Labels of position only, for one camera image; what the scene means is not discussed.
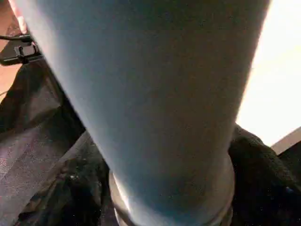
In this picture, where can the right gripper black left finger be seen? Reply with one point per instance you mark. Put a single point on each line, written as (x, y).
(75, 188)

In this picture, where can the white plastic table leg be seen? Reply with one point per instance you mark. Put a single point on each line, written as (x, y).
(152, 94)

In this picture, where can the black work mat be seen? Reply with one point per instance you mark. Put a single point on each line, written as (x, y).
(30, 141)

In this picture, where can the white plastic table top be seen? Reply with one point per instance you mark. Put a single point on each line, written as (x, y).
(277, 82)

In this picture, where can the black folding stand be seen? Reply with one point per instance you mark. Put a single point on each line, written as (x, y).
(23, 53)

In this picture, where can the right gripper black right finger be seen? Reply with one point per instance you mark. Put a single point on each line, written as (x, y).
(263, 188)

